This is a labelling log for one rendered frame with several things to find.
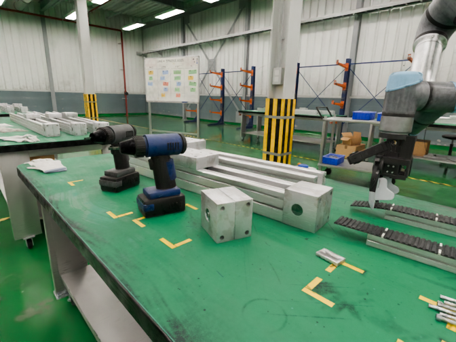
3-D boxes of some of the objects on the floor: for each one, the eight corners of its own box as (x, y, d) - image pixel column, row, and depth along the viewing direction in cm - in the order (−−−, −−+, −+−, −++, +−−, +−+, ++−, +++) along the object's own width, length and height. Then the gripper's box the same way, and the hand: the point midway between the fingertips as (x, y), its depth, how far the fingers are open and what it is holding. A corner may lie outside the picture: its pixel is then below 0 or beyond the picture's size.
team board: (142, 141, 678) (137, 56, 627) (155, 138, 721) (152, 59, 671) (194, 147, 615) (193, 53, 565) (205, 144, 659) (205, 57, 609)
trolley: (395, 184, 375) (409, 109, 349) (391, 195, 330) (408, 110, 304) (318, 172, 429) (326, 106, 403) (307, 180, 385) (315, 106, 359)
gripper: (413, 136, 65) (395, 219, 71) (419, 134, 75) (404, 206, 80) (374, 133, 71) (360, 210, 76) (384, 130, 80) (372, 199, 85)
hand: (372, 201), depth 79 cm, fingers open, 5 cm apart
